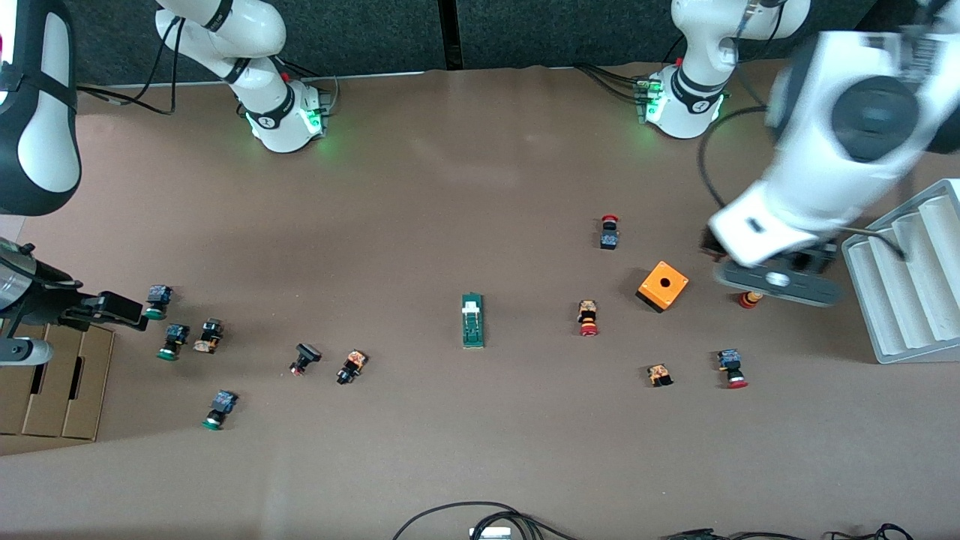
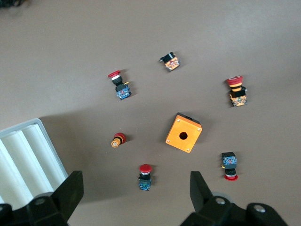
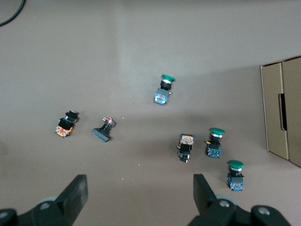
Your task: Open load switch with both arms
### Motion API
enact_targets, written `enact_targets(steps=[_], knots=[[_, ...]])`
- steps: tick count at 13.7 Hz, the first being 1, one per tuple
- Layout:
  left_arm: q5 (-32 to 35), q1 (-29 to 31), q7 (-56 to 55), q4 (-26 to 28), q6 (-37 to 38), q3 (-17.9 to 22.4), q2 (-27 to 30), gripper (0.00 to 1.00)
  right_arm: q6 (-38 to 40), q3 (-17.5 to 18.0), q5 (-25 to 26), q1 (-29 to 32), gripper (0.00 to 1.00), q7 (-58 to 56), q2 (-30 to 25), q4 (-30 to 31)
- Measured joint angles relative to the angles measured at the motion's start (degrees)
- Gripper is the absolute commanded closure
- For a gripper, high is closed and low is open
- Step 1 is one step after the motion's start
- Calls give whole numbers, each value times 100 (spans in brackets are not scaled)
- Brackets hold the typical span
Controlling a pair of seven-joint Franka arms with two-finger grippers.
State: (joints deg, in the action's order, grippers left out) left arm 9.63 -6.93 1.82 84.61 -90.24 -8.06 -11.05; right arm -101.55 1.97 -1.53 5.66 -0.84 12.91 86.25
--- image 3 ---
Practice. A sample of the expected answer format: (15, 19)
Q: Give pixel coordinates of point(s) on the brown paper table cover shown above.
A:
(141, 47)

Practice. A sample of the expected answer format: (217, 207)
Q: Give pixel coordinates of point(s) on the green mushroom pushbutton blue block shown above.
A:
(214, 148)
(235, 181)
(162, 96)

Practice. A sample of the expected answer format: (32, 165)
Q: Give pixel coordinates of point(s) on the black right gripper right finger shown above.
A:
(204, 202)

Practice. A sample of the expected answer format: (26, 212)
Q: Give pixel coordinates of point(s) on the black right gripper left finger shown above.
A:
(73, 202)

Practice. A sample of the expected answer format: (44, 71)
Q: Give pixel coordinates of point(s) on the brown cardboard box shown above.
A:
(272, 106)

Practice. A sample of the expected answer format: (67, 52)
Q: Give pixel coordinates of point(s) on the black flat-head switch red terminals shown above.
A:
(101, 135)

